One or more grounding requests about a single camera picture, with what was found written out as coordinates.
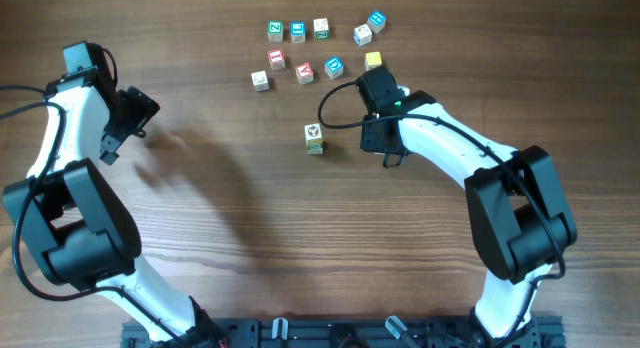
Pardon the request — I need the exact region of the yellow sided picture block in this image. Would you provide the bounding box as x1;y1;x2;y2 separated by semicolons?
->
304;123;323;145

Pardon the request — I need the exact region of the white block teal side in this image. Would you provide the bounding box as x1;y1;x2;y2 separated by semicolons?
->
307;142;323;152

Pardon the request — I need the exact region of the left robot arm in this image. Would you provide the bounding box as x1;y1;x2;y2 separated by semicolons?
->
3;41;229;347

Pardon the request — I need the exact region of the yellow top block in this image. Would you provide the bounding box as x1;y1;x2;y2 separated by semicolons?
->
365;51;383;71

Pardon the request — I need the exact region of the blue D block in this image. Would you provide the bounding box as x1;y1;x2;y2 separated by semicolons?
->
325;56;344;79

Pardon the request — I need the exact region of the white block blue side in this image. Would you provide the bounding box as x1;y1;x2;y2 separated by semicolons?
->
353;24;373;47

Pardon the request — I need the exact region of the blue block far right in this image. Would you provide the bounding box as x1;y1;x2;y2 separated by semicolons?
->
367;10;387;34

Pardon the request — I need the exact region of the red A block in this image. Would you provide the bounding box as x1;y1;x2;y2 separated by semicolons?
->
295;62;314;85

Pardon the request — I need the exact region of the plain block green side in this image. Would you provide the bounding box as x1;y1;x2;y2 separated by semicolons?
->
313;18;330;40

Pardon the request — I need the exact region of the blue top block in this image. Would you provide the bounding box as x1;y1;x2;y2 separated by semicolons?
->
289;21;306;43

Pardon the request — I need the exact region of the red top block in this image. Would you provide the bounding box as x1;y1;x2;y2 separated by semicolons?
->
267;49;286;71

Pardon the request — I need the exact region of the plain block red side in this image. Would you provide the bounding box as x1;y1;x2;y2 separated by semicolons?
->
251;70;270;92

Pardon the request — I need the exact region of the green N block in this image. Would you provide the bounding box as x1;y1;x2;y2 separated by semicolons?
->
267;20;284;42

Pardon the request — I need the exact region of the right camera cable black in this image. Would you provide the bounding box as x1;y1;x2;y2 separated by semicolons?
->
317;80;567;348

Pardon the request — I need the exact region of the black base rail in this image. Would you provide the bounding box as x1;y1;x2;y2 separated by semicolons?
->
120;316;567;348

